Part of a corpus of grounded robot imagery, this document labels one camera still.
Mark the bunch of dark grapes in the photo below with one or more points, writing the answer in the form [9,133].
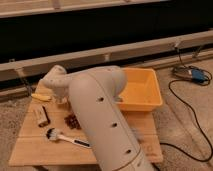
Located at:
[72,122]

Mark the yellow banana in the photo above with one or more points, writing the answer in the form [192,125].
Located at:
[41,97]

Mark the yellow plastic bin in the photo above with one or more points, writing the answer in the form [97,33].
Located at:
[142,92]

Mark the wooden table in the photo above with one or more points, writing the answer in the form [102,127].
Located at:
[32,148]

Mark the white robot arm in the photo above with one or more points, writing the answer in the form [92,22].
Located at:
[92,94]

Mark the blue power device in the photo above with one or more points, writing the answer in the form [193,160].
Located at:
[193,74]

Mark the white dish brush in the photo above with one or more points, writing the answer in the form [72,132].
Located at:
[54,134]

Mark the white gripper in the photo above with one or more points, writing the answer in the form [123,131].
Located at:
[60,96]

